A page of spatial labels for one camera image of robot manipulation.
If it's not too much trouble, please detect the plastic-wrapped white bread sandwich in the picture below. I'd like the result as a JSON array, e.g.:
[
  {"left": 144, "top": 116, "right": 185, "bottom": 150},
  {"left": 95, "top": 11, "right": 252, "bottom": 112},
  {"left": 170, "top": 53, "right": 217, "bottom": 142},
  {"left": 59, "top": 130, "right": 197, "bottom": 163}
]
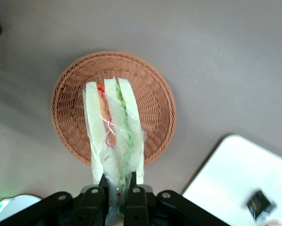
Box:
[{"left": 82, "top": 77, "right": 147, "bottom": 226}]

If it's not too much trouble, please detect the white plastic tray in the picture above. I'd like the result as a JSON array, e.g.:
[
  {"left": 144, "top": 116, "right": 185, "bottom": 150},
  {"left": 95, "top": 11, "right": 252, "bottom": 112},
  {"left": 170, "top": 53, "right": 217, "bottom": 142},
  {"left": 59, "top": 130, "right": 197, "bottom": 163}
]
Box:
[{"left": 182, "top": 134, "right": 282, "bottom": 226}]

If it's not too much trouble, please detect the white rounded device green light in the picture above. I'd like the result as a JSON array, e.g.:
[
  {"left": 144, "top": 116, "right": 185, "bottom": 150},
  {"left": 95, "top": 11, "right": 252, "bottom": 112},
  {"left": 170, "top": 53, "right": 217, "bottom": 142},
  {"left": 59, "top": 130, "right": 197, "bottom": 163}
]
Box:
[{"left": 0, "top": 194, "right": 43, "bottom": 222}]

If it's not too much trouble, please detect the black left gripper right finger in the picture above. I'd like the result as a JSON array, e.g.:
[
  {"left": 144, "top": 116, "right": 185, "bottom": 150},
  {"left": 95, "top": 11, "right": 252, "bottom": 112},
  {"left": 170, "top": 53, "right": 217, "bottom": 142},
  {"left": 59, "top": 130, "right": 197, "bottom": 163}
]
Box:
[{"left": 124, "top": 171, "right": 231, "bottom": 226}]

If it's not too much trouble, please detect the brown woven wicker basket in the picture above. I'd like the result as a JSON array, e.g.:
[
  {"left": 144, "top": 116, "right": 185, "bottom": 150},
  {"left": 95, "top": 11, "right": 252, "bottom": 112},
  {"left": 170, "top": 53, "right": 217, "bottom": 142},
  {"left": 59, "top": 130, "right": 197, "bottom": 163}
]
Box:
[{"left": 50, "top": 50, "right": 177, "bottom": 167}]

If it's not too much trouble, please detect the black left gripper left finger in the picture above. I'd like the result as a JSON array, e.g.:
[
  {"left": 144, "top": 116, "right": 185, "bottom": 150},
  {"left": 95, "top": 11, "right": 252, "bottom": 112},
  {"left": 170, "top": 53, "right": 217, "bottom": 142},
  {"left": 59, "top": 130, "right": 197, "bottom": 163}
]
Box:
[{"left": 0, "top": 173, "right": 108, "bottom": 226}]

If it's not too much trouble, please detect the small black packet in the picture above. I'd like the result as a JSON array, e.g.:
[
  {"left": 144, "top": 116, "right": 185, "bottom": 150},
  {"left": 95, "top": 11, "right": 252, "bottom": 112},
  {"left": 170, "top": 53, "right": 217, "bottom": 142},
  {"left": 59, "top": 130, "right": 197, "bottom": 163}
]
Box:
[{"left": 246, "top": 189, "right": 278, "bottom": 222}]

